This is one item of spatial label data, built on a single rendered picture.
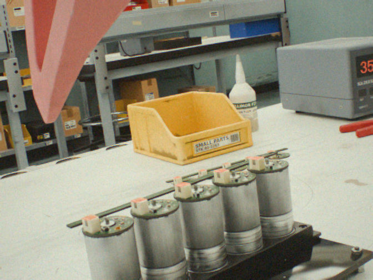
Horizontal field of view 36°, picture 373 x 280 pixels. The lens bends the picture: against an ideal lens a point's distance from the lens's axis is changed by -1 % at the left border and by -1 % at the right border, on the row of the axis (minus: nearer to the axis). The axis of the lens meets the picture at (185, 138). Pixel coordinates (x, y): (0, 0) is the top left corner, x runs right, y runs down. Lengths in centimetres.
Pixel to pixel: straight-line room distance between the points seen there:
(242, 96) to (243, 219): 42
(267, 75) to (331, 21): 91
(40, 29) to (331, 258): 23
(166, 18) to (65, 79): 288
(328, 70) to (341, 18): 540
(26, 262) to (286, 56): 51
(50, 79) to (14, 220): 38
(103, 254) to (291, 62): 58
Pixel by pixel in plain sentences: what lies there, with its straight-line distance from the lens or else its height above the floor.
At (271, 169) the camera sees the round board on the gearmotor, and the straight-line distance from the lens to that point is 34.
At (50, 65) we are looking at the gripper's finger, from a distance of 16.
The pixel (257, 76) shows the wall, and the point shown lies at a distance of 639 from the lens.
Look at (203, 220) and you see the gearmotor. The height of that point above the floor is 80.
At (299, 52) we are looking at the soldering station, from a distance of 80.
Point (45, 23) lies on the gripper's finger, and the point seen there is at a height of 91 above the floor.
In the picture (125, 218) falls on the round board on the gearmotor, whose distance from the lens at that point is 28.
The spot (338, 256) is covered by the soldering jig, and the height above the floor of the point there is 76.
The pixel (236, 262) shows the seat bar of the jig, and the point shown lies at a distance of 32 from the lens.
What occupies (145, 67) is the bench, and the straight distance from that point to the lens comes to 303.
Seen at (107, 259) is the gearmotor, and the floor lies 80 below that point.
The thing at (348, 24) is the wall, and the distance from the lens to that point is 610.
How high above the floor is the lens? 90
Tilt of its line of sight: 12 degrees down
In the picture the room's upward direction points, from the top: 8 degrees counter-clockwise
